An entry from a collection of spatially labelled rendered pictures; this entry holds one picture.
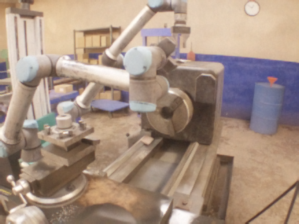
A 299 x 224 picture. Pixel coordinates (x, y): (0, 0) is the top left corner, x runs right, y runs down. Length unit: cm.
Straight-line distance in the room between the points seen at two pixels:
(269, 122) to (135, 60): 357
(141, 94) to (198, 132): 76
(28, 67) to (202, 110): 99
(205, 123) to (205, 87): 24
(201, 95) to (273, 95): 279
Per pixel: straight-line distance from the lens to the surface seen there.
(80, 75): 98
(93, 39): 535
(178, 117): 114
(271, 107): 398
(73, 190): 82
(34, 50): 182
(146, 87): 67
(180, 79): 131
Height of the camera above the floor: 144
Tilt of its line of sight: 17 degrees down
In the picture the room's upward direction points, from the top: straight up
